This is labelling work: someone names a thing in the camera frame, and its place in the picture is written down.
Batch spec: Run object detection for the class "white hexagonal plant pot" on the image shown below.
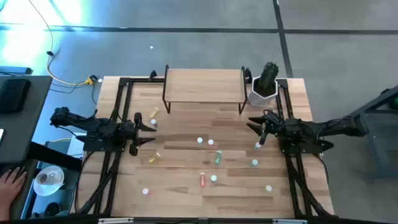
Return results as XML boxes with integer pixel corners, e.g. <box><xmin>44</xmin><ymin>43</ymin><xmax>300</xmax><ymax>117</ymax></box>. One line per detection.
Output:
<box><xmin>248</xmin><ymin>75</ymin><xmax>279</xmax><ymax>108</ymax></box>

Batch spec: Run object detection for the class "green cactus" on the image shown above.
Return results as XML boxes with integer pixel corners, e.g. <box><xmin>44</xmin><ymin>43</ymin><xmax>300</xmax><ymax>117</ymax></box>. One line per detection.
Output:
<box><xmin>257</xmin><ymin>61</ymin><xmax>280</xmax><ymax>94</ymax></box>

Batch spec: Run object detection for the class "black keyboard device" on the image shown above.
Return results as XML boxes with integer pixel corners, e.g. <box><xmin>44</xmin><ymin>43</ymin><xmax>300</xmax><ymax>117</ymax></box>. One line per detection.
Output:
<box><xmin>0</xmin><ymin>78</ymin><xmax>32</xmax><ymax>114</ymax></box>

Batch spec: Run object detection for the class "black aluminium table frame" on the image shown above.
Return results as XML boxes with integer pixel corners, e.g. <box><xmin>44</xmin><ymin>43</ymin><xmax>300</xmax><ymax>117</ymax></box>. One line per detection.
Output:
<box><xmin>70</xmin><ymin>76</ymin><xmax>335</xmax><ymax>224</ymax></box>

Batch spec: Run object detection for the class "dark grey desk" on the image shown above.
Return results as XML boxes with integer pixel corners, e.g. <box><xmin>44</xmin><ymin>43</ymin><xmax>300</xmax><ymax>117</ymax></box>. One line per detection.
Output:
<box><xmin>0</xmin><ymin>74</ymin><xmax>83</xmax><ymax>220</ymax></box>

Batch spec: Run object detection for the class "grey metal stand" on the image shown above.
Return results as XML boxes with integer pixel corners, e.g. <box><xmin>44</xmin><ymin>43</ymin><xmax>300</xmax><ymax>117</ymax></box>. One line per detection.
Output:
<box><xmin>341</xmin><ymin>85</ymin><xmax>398</xmax><ymax>183</ymax></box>

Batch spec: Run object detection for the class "silver frame bracket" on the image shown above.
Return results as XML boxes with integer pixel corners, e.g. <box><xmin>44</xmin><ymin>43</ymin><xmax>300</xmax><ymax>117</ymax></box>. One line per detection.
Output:
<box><xmin>98</xmin><ymin>217</ymin><xmax>134</xmax><ymax>224</ymax></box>
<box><xmin>272</xmin><ymin>218</ymin><xmax>308</xmax><ymax>224</ymax></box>

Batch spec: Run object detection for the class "yellow floor cable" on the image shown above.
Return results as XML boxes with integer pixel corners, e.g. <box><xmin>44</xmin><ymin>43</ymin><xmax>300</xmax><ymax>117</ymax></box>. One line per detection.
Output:
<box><xmin>27</xmin><ymin>0</ymin><xmax>94</xmax><ymax>86</ymax></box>

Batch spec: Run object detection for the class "person's hand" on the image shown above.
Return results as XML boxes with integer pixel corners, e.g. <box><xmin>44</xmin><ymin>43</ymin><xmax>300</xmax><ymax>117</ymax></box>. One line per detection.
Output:
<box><xmin>0</xmin><ymin>166</ymin><xmax>28</xmax><ymax>214</ymax></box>

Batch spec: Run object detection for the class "black round object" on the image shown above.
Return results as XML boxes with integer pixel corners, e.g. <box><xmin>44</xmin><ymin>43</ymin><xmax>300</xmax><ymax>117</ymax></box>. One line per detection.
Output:
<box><xmin>43</xmin><ymin>202</ymin><xmax>62</xmax><ymax>218</ymax></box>

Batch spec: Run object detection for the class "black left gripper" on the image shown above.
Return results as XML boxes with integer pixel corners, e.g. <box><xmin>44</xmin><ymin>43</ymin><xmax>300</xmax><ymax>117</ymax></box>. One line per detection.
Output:
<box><xmin>119</xmin><ymin>112</ymin><xmax>157</xmax><ymax>157</ymax></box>

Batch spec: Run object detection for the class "dark flat device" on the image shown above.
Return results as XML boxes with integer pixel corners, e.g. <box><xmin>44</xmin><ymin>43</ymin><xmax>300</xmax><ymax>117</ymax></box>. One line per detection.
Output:
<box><xmin>0</xmin><ymin>65</ymin><xmax>34</xmax><ymax>75</ymax></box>

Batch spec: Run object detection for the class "wooden shelf black metal frame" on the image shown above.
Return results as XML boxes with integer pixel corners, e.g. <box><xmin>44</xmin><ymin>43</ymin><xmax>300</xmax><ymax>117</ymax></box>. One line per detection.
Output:
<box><xmin>162</xmin><ymin>64</ymin><xmax>249</xmax><ymax>115</ymax></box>

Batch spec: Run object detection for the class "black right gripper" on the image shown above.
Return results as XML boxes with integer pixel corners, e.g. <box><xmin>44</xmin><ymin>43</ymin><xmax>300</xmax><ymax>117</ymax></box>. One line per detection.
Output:
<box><xmin>246</xmin><ymin>113</ymin><xmax>287</xmax><ymax>146</ymax></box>

